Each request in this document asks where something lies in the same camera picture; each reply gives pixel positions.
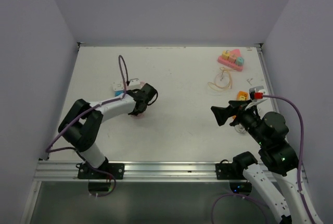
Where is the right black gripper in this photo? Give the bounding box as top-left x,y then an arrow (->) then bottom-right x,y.
211,97 -> 267,145

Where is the white plug adapter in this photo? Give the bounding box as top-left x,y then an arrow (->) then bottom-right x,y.
112,81 -> 124,92

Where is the blue plug adapter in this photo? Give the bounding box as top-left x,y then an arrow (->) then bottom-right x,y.
114,91 -> 124,97

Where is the pink power strip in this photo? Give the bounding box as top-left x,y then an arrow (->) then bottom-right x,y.
217,56 -> 244,72
110,79 -> 147,118

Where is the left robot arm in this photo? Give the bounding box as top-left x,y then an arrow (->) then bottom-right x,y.
58,83 -> 158,179

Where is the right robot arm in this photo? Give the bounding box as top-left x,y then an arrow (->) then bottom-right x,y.
211,100 -> 322,223

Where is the teal round plug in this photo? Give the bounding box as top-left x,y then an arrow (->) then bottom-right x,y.
235,57 -> 245,67

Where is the yellow cube plug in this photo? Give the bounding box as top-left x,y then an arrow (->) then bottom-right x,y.
221,50 -> 230,60

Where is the pink triangular plug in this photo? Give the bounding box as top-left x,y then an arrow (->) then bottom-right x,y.
230,49 -> 241,57

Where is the orange USB charger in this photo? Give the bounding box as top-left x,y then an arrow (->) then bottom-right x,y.
236,91 -> 249,101

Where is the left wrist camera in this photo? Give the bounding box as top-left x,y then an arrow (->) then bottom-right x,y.
126,78 -> 141,88

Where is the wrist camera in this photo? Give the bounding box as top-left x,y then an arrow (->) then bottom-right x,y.
126,78 -> 141,88
249,86 -> 267,104

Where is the yellow thin cable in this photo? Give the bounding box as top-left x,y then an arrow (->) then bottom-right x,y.
207,67 -> 234,91

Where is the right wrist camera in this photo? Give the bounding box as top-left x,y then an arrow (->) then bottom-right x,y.
249,86 -> 267,104

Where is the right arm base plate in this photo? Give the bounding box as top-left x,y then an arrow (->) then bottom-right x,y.
215,159 -> 245,180

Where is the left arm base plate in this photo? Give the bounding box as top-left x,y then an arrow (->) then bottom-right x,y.
75,163 -> 125,180

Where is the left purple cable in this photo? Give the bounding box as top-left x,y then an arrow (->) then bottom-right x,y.
45,55 -> 131,153

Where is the aluminium front rail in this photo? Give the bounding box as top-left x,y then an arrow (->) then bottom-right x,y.
33,160 -> 219,182

